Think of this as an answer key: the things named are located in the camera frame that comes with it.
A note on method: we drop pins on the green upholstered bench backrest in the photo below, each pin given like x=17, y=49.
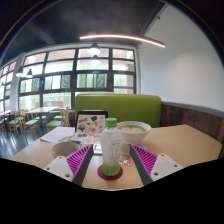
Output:
x=126, y=108

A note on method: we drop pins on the green-capped clear drink bottle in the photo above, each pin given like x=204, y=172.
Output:
x=111, y=146

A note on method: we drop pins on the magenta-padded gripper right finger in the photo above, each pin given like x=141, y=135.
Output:
x=146, y=160

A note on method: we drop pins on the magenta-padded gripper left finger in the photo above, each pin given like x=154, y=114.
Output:
x=78, y=161

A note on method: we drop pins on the black sticker-covered laptop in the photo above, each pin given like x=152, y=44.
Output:
x=90, y=123

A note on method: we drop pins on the white bowl of noodle soup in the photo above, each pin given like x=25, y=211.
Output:
x=135, y=131

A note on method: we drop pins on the white mug with yellow print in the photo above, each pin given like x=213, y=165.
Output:
x=63, y=148

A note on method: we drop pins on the group of pendant lamps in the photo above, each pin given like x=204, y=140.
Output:
x=94, y=50

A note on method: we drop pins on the light wooden dining table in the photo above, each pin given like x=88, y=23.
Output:
x=41, y=110

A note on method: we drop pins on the long curved ceiling light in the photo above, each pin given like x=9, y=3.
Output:
x=126, y=37

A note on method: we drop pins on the white paper sheet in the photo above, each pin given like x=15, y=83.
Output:
x=56, y=135

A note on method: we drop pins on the group of green-seated wooden chairs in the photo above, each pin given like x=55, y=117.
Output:
x=30, y=123

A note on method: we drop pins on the black-framed window wall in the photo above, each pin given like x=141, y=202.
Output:
x=71, y=76

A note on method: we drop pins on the flat round red coaster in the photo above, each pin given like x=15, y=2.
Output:
x=110, y=177

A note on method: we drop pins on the colourful sticker sheet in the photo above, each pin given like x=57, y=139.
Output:
x=81, y=137

